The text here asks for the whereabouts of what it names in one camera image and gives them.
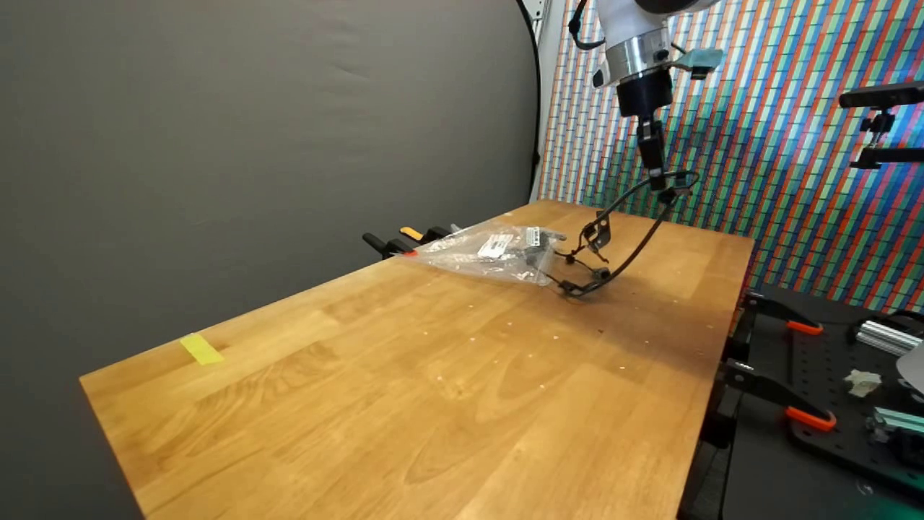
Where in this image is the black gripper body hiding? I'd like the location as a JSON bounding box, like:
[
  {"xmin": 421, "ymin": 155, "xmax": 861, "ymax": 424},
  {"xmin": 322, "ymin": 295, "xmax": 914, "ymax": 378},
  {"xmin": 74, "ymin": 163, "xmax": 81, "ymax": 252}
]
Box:
[{"xmin": 618, "ymin": 69, "xmax": 673, "ymax": 168}]

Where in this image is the black cable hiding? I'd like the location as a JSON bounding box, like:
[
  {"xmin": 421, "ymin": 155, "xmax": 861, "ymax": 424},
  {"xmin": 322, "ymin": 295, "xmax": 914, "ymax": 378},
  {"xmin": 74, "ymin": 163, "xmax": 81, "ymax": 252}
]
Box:
[{"xmin": 542, "ymin": 168, "xmax": 701, "ymax": 301}]

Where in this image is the clear plastic bag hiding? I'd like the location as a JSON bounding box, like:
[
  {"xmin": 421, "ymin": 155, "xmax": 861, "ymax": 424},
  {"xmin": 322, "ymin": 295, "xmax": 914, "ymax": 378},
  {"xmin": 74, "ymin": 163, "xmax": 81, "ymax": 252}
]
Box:
[{"xmin": 416, "ymin": 225, "xmax": 563, "ymax": 287}]

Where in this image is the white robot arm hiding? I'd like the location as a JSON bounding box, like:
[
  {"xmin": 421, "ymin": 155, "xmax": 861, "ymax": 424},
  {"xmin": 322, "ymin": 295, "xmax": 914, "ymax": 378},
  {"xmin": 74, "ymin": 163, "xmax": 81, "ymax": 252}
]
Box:
[{"xmin": 566, "ymin": 0, "xmax": 724, "ymax": 190}]

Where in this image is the far black orange clamp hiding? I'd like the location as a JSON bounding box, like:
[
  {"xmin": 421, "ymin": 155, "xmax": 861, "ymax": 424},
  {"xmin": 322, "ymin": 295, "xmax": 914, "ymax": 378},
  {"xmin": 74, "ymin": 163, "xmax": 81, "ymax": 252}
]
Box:
[{"xmin": 744, "ymin": 291, "xmax": 826, "ymax": 339}]

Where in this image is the black orange clamp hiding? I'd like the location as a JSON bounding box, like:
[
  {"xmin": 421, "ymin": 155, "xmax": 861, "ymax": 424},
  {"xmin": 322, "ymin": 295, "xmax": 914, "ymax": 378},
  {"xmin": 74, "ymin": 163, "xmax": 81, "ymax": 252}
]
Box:
[
  {"xmin": 744, "ymin": 291, "xmax": 826, "ymax": 339},
  {"xmin": 721, "ymin": 360, "xmax": 836, "ymax": 434}
]

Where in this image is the near black orange clamp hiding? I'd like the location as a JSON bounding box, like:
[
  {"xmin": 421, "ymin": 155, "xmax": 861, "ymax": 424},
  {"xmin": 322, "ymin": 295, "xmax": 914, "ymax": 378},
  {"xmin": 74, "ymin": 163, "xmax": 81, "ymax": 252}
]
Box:
[{"xmin": 721, "ymin": 360, "xmax": 836, "ymax": 434}]

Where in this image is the clamp at far edge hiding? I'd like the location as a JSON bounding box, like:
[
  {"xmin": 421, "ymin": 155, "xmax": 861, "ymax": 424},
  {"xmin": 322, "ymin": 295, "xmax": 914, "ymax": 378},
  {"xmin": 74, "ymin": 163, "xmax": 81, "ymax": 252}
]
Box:
[{"xmin": 360, "ymin": 225, "xmax": 447, "ymax": 258}]

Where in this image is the black perforated side table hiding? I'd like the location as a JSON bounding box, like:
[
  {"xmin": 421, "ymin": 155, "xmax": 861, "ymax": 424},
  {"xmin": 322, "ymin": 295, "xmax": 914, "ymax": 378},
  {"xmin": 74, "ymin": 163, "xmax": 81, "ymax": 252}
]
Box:
[{"xmin": 679, "ymin": 290, "xmax": 924, "ymax": 520}]

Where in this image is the yellow tape piece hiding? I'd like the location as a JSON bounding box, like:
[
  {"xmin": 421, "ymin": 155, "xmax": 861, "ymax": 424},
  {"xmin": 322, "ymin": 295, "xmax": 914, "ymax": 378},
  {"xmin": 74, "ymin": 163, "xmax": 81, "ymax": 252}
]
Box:
[{"xmin": 182, "ymin": 333, "xmax": 223, "ymax": 366}]

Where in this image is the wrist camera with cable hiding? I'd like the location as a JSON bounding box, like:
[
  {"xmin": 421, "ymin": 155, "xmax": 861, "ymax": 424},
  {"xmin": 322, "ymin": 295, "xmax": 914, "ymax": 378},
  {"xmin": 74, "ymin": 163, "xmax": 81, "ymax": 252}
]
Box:
[{"xmin": 666, "ymin": 43, "xmax": 724, "ymax": 82}]

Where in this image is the black camera stand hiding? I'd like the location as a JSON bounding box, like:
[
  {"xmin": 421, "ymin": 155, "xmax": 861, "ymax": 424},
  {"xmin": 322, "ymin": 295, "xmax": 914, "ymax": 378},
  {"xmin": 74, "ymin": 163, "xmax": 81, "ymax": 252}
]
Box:
[{"xmin": 836, "ymin": 82, "xmax": 924, "ymax": 170}]

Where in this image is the white metal bracket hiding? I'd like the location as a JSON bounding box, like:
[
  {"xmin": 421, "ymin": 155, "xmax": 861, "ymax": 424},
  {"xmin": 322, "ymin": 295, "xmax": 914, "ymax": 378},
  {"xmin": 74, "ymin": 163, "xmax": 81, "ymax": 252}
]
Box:
[{"xmin": 855, "ymin": 321, "xmax": 920, "ymax": 356}]

